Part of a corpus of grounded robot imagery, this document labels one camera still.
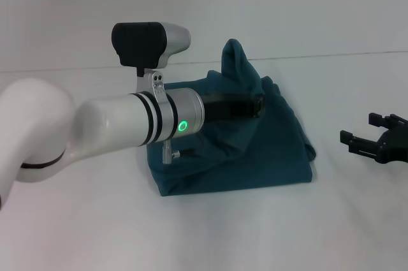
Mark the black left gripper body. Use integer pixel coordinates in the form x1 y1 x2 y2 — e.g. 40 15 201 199
200 94 256 124

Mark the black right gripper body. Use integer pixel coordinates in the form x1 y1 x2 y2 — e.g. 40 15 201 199
375 127 408 165

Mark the teal t-shirt with FREE print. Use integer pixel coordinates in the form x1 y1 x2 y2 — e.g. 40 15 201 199
149 38 318 198

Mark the left arm connector cable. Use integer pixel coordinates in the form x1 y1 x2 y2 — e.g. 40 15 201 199
162 139 197 165

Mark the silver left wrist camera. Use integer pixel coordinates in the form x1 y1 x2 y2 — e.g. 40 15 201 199
111 21 192 99

